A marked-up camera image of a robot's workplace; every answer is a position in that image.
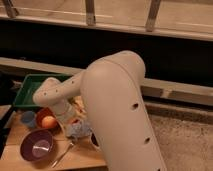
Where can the green plastic tray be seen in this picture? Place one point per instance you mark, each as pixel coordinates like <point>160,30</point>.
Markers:
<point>24,97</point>

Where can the orange bowl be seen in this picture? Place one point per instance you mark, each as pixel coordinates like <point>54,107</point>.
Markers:
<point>43,113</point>

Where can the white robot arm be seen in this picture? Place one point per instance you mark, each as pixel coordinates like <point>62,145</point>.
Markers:
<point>110,91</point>

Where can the white cup with brown contents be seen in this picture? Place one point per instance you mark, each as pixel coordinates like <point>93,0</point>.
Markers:
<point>94,142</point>

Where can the wooden cutting board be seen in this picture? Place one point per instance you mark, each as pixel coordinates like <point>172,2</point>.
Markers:
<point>82,156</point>

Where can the orange egg-shaped ball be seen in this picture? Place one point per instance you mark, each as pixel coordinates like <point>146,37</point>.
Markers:
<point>49,122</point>

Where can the orange carrot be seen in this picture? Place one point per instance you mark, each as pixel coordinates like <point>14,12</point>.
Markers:
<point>74,120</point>

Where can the metal fork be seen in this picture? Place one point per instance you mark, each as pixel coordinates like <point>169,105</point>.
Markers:
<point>59,158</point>

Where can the grey towel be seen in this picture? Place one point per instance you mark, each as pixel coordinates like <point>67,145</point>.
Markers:
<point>79,129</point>

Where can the purple bowl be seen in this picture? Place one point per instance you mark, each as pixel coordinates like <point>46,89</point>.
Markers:
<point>37,145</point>

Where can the blue plastic cup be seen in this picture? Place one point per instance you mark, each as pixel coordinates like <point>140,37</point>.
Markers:
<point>28,119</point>

